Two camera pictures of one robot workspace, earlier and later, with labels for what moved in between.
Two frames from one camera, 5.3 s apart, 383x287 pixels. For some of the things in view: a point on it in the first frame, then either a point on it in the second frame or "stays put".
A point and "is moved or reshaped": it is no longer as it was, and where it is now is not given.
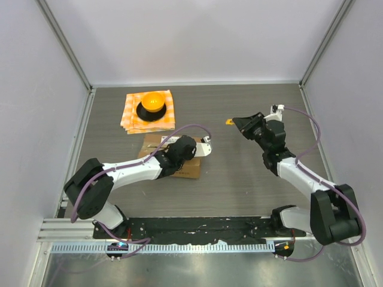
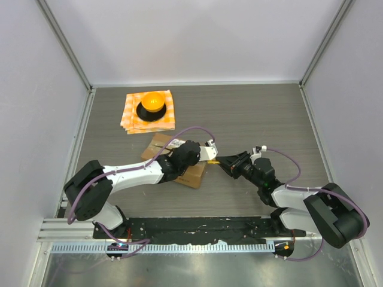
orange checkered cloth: [131, 123] stays put
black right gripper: [246, 124] → [232, 164]
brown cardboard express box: [191, 169] is moved or reshaped
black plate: [150, 116] stays put
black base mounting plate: [198, 230] stays put
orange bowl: [153, 101] stays put
